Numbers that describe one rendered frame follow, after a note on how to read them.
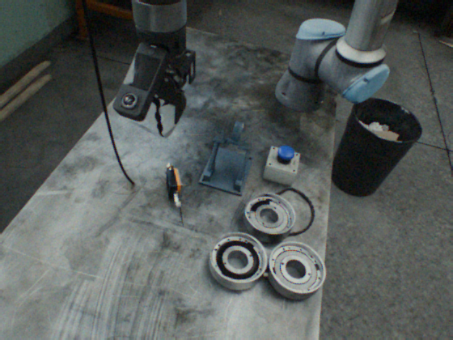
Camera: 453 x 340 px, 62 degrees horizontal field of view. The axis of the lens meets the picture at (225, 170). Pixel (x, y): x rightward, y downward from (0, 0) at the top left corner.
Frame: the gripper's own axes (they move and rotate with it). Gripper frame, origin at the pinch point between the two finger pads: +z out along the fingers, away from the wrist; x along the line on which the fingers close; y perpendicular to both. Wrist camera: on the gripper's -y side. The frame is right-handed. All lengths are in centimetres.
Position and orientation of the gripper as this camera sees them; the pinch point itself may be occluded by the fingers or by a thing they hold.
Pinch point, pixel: (162, 133)
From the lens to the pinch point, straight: 69.6
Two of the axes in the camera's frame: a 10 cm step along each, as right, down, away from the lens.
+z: -0.7, 6.7, 7.4
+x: -9.4, -3.0, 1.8
